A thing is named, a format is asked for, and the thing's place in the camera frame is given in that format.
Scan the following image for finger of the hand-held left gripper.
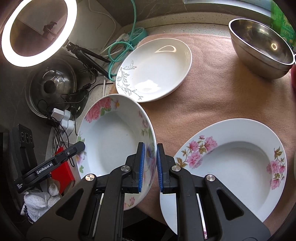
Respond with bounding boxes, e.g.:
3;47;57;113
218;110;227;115
55;141;86;164

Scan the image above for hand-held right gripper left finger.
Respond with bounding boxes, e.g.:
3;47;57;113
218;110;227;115
26;142;148;241

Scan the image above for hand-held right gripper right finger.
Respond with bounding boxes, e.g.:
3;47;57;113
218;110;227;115
157;143;271;241

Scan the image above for pink floral plate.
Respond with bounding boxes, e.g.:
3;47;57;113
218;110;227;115
76;94;158;211
159;118;288;241

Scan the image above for white plate grey leaf print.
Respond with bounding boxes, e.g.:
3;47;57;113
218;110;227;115
115;38;193;103

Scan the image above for person's left hand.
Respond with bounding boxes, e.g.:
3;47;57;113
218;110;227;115
21;182;63;223

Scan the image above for red box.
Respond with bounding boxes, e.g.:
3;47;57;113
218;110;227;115
50;147;75;195

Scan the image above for white power adapters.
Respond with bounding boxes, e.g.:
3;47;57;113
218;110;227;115
47;108;76;138

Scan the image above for glass pot lid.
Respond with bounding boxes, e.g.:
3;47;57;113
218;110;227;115
25;58;78;118

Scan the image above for pink cloth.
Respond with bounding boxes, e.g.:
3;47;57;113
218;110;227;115
111;32;296;232

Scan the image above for teal small device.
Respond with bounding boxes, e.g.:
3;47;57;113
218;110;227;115
129;27;148;47

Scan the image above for stainless steel bowl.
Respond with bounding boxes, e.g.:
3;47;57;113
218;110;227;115
228;19;296;80

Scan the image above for green dish soap bottle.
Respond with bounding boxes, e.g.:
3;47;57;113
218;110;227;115
269;0;296;50

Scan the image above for black charger with cable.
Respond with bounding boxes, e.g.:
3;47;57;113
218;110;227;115
61;89;90;118

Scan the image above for white ring light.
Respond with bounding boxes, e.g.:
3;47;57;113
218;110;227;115
0;0;78;67

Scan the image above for teal cable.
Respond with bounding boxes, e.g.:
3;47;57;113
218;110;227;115
107;0;139;82

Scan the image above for black ring light tripod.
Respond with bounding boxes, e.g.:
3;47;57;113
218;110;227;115
65;42;112;79

